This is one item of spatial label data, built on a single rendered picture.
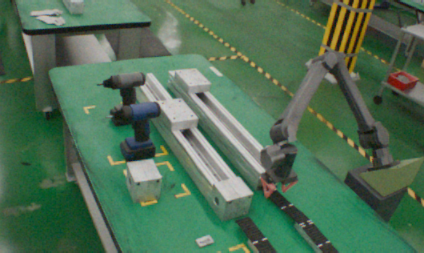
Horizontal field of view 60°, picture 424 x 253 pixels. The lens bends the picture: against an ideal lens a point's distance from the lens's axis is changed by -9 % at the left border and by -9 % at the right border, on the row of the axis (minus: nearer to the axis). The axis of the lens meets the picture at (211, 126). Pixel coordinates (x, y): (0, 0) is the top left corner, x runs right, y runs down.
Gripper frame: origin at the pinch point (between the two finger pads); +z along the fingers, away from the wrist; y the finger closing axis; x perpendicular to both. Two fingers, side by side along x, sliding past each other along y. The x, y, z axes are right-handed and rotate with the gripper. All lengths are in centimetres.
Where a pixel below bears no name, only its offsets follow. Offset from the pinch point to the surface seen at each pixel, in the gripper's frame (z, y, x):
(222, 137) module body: -3.9, 4.9, -31.0
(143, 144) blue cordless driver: -4, 36, -35
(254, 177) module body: -2.7, 5.0, -7.2
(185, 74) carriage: -10, 2, -73
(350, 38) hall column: 28, -262, -199
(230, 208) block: -3.3, 22.0, 3.9
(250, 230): -1.2, 19.3, 13.1
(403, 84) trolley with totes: 45, -272, -121
